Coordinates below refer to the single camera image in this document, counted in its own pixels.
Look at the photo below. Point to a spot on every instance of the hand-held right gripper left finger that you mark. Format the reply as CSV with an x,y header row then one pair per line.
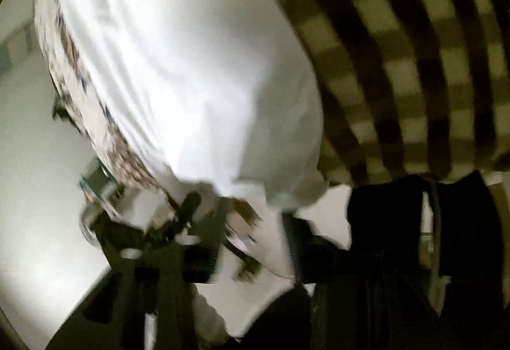
x,y
159,254

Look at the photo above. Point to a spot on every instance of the white printed small garment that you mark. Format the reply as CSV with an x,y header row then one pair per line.
x,y
179,55

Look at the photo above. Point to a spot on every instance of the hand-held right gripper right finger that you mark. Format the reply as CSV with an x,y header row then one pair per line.
x,y
318,254

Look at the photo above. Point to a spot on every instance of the person's black pants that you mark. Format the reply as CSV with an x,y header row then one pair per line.
x,y
466,246

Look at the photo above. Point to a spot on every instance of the brown checkered cloth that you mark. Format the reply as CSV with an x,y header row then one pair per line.
x,y
398,55

